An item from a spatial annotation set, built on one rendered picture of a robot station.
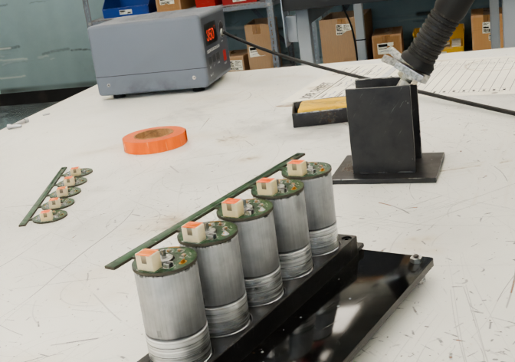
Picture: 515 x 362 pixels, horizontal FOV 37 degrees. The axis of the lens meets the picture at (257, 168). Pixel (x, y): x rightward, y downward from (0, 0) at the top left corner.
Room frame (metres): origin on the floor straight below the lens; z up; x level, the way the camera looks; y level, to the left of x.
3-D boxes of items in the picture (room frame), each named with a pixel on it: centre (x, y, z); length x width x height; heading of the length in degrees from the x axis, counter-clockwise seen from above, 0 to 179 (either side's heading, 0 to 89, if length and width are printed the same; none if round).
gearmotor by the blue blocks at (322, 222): (0.37, -0.02, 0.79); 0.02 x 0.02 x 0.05
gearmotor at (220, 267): (0.30, 0.02, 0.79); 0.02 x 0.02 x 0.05
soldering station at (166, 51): (1.03, 0.10, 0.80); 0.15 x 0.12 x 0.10; 75
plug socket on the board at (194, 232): (0.29, 0.03, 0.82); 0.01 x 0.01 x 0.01; 55
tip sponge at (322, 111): (0.73, -0.08, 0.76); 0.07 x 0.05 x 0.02; 85
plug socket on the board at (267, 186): (0.34, 0.00, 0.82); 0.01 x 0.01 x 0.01; 55
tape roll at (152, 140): (0.71, 0.09, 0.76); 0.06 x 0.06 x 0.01
